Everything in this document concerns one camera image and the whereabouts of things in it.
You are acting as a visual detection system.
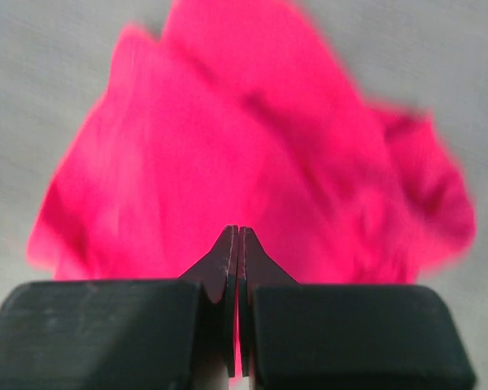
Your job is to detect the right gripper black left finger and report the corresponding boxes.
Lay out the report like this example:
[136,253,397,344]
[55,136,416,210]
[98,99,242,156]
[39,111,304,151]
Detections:
[0,226,238,389]

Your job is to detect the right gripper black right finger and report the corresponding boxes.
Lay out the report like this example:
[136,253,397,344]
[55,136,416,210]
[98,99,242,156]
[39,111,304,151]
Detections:
[237,227,477,389]

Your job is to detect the pink red t-shirt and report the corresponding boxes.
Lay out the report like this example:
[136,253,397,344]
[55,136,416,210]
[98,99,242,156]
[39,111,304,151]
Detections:
[27,1,475,285]

